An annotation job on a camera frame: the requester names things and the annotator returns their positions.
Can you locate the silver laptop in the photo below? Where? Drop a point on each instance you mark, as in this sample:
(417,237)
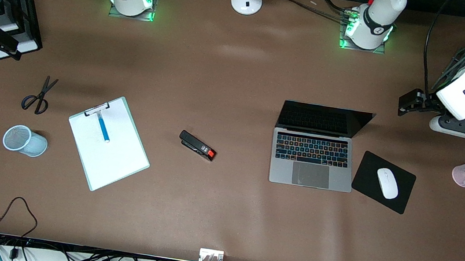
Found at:
(311,175)

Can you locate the light blue mesh cup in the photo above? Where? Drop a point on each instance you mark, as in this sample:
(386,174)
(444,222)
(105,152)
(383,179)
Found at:
(35,146)

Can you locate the black scissors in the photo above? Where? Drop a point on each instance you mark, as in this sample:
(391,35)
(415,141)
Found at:
(42,95)

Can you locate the white computer mouse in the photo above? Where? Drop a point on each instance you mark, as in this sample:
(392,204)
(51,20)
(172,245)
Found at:
(387,183)

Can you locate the black stapler with red tip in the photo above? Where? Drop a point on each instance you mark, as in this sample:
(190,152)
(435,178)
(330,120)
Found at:
(195,144)

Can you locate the mint clipboard with white paper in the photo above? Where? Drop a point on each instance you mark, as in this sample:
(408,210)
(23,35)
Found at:
(113,160)

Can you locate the small white box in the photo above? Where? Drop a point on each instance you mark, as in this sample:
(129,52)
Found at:
(205,252)

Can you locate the black mouse pad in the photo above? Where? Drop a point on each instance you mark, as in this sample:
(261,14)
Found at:
(368,182)

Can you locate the blue marker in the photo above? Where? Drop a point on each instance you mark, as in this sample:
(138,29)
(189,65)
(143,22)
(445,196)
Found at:
(103,128)

